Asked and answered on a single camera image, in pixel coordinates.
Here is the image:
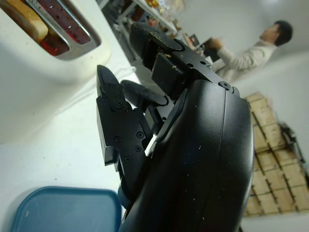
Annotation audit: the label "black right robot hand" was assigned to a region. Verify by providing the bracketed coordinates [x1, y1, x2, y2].
[96, 22, 255, 232]

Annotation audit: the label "browned toast slice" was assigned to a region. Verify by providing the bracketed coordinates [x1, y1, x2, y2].
[4, 0, 49, 44]

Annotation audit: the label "white two-slot toaster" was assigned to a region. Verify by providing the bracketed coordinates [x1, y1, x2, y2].
[0, 0, 113, 145]

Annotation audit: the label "stacked wooden crates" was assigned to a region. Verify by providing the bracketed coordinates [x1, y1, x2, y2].
[242, 91, 309, 218]

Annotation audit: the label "blue plastic tray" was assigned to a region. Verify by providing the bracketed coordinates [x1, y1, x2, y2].
[11, 185, 126, 232]

